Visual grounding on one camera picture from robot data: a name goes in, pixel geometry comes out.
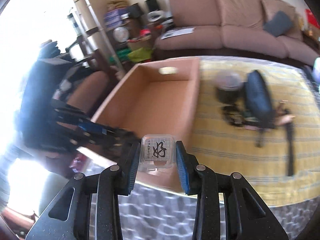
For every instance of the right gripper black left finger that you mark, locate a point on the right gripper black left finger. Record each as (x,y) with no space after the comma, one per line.
(68,214)

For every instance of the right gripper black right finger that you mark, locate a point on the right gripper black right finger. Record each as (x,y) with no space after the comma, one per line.
(246,215)

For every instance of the small clear plastic box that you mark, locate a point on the small clear plastic box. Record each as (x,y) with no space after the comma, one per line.
(157,151)

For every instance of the dark blue zip pouch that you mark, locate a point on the dark blue zip pouch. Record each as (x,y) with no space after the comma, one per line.
(258,100)

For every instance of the round clear lidded container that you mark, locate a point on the round clear lidded container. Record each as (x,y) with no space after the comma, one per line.
(228,86)

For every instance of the black notebook with phone case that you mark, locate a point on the black notebook with phone case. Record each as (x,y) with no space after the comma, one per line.
(289,136)

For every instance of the yellow plaid cloth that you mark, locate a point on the yellow plaid cloth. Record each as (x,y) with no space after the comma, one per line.
(227,149)

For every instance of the cardboard box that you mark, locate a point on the cardboard box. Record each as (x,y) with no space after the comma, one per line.
(155,98)

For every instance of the cluttered wooden shelf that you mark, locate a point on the cluttered wooden shelf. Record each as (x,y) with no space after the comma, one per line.
(132,31)

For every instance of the papers on sofa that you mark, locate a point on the papers on sofa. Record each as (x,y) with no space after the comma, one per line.
(177,32)

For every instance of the pink brown sofa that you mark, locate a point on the pink brown sofa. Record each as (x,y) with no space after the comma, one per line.
(235,27)

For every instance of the grey blue cushion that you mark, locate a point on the grey blue cushion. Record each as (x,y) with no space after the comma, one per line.
(279,24)

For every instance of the red box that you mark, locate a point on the red box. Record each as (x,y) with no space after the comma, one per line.
(311,18)

